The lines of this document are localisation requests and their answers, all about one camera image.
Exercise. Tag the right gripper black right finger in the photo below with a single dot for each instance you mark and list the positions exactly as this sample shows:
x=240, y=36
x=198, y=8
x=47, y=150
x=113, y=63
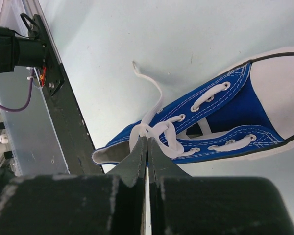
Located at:
x=181, y=204

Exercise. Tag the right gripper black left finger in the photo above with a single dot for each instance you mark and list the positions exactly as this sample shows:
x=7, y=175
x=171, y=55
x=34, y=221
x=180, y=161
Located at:
x=65, y=204

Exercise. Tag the white shoelace of sneaker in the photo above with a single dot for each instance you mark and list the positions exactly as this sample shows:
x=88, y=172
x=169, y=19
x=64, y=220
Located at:
x=192, y=110

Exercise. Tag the blue sneaker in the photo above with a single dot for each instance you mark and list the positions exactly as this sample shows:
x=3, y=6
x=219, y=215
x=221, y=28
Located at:
x=263, y=106

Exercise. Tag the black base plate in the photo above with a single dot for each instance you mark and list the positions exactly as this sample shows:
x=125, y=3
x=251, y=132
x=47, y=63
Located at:
x=67, y=119

